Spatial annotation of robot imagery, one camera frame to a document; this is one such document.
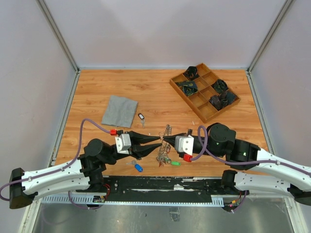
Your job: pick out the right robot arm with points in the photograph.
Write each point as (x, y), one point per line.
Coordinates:
(251, 167)

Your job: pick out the black orange rolled tie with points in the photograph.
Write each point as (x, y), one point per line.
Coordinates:
(191, 73)

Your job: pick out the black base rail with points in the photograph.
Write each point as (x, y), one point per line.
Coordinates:
(154, 191)

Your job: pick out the wooden compartment tray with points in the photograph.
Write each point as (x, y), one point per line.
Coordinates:
(199, 102)

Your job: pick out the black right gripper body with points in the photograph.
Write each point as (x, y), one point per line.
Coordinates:
(189, 131)

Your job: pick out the metal key ring disc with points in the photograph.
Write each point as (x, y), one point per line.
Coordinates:
(164, 150)

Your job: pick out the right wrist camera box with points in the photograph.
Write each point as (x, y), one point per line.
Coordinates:
(184, 144)

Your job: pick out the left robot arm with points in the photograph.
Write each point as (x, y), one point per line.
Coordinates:
(82, 174)

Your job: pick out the black key tag with key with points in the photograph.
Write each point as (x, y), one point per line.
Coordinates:
(142, 119)

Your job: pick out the blue key tag with key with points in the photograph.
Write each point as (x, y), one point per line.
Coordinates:
(135, 165)

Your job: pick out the dark green patterned tie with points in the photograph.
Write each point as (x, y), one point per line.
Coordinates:
(188, 87)

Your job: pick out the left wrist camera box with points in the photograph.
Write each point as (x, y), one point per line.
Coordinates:
(123, 143)

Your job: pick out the dark green floral tie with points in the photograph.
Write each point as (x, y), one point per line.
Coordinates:
(220, 86)

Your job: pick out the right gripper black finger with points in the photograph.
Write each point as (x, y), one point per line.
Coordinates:
(170, 141)
(173, 137)

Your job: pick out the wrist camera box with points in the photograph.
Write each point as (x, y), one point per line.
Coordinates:
(184, 144)
(123, 143)

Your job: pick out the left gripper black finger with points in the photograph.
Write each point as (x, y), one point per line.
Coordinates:
(147, 138)
(145, 150)

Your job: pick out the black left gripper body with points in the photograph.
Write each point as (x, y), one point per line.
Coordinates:
(132, 150)

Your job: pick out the green key tag with key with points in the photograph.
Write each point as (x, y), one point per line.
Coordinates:
(171, 162)

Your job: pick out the grey folded cloth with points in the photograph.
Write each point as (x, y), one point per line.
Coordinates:
(120, 112)

